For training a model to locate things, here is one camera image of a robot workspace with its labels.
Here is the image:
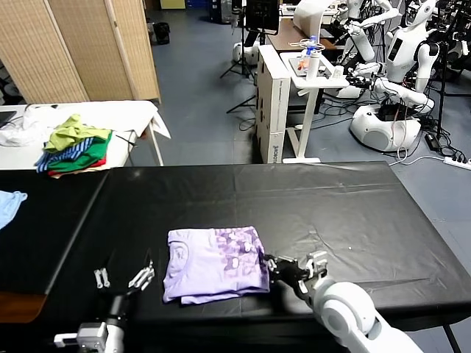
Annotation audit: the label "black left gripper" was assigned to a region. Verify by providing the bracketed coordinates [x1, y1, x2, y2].
[93, 261, 155, 327]

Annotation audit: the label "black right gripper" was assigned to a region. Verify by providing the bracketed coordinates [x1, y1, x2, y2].
[263, 255, 310, 295]

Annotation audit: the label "lavender t-shirt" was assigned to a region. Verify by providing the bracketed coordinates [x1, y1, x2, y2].
[162, 225, 272, 306]

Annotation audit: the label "small white robot base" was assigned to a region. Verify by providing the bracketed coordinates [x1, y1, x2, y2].
[231, 40, 261, 66]

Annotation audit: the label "pile of colourful clothes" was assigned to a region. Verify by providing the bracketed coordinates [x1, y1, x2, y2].
[46, 130, 113, 173]

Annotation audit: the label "small black table cover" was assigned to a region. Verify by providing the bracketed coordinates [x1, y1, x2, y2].
[0, 168, 110, 295]

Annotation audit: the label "large black table cover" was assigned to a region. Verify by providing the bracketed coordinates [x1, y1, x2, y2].
[43, 160, 471, 334]

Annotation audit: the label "beige garment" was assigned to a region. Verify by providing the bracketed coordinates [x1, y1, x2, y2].
[49, 163, 110, 180]

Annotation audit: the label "red garment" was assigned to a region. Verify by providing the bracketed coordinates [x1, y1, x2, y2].
[47, 156, 107, 177]

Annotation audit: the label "light blue garment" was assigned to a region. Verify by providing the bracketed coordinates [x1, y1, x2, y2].
[0, 190, 29, 231]

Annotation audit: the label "blue striped garment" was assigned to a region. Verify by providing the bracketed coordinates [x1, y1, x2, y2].
[35, 138, 95, 174]

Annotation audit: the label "white table leg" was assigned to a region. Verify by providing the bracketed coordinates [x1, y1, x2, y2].
[127, 123, 165, 167]

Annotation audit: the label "tall white cardboard box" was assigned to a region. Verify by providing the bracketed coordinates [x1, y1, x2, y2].
[255, 44, 291, 165]

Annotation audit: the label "lime green garment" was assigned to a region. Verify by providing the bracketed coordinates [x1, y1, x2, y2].
[43, 113, 111, 154]

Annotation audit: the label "black monitor stand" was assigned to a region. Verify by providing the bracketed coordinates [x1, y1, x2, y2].
[226, 31, 266, 115]

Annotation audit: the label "white tablecloth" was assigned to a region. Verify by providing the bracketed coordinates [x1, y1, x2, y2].
[0, 99, 172, 171]

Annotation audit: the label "white standing desk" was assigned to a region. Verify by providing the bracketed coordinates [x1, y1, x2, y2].
[279, 51, 350, 165]

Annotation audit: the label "white crumpled cloth pile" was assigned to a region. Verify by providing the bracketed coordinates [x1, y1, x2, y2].
[0, 106, 67, 148]

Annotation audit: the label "black power adapter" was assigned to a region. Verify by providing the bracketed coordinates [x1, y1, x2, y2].
[423, 132, 441, 151]

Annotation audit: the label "black laptop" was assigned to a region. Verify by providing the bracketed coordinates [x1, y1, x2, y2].
[0, 110, 18, 129]

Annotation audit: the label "white tumbler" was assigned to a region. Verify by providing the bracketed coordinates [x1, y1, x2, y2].
[305, 50, 321, 82]

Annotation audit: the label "grey laptop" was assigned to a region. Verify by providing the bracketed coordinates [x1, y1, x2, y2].
[288, 57, 332, 79]

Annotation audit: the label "white power strip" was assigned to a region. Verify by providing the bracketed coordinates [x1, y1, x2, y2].
[443, 156, 471, 170]

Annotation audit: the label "black tripod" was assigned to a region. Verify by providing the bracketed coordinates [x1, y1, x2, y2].
[219, 0, 255, 80]

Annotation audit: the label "brown wooden desk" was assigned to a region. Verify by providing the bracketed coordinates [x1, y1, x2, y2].
[265, 18, 338, 52]

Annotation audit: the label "bamboo folding screen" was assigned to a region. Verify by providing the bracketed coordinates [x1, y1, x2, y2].
[0, 0, 162, 106]

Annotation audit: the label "black pole stand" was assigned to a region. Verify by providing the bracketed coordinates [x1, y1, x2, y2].
[436, 42, 452, 140]

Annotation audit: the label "black trash bin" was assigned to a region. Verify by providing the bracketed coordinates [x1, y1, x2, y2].
[152, 21, 171, 46]

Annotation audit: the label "white humanoid robot with base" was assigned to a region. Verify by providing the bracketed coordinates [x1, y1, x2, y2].
[348, 0, 441, 152]

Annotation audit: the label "white curved shell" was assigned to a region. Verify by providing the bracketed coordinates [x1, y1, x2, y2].
[293, 0, 330, 35]

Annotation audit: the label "black monitor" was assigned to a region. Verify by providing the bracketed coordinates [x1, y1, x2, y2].
[244, 0, 280, 36]

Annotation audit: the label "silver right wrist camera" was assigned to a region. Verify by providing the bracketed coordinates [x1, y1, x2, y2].
[300, 250, 328, 280]

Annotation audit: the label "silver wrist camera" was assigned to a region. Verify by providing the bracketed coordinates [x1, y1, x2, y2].
[300, 250, 328, 280]
[54, 322, 110, 350]

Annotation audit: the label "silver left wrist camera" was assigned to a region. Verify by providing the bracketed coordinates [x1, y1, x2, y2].
[54, 322, 110, 350]

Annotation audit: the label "thin black cable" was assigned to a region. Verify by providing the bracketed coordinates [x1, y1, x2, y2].
[114, 132, 139, 149]

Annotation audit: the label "black floor cables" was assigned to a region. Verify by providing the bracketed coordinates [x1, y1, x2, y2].
[238, 97, 354, 133]

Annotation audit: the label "white floor cable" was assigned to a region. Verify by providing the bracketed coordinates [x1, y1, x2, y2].
[388, 146, 448, 166]

